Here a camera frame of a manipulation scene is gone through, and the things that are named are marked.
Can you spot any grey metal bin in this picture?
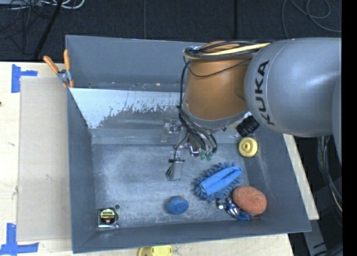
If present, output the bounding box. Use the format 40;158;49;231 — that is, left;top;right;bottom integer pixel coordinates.
64;34;312;254

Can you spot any blue and red toy figure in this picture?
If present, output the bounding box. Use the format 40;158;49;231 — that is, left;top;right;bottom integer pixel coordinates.
215;197;262;221

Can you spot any blue microfibre duster cloth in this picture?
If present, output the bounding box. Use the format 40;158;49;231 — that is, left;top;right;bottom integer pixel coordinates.
193;161;244;203

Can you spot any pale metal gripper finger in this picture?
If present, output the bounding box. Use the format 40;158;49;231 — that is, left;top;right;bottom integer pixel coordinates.
160;119;182;143
165;151;186;182

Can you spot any yellow round ring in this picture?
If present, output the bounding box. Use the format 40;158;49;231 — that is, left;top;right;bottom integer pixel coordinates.
238;137;259;158

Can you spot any blue round disc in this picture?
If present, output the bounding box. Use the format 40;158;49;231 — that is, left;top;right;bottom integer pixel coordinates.
165;195;189;215

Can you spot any black cylinder on white bracket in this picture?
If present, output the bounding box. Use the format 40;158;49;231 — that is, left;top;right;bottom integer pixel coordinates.
235;112;260;138

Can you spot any yellow and black small box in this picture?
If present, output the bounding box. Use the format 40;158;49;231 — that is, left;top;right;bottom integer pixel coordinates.
97;207;120;229

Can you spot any orange-brown round sponge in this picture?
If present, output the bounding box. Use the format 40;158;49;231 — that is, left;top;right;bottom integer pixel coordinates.
231;185;268;216

